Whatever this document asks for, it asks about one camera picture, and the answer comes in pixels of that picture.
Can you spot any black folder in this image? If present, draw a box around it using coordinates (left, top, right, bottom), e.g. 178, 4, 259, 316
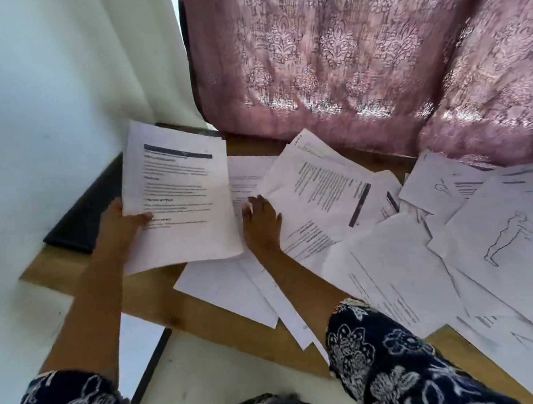
35, 119, 230, 259

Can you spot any white curtain lining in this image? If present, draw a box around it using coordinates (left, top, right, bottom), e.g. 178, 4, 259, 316
92, 0, 209, 139

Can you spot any person's right forearm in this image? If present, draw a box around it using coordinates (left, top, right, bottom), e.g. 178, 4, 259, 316
252, 238, 354, 341

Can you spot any person's left hand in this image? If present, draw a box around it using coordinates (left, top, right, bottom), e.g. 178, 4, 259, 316
90, 195, 159, 266

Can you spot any pink patterned curtain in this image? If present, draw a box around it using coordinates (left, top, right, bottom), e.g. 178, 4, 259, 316
177, 0, 533, 203

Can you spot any person's right hand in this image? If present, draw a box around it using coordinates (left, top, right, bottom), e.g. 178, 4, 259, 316
239, 194, 287, 260

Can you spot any black table leg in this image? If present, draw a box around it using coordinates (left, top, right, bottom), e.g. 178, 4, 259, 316
114, 325, 179, 404

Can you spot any person's left forearm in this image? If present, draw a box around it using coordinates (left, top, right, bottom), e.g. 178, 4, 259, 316
30, 249, 145, 386

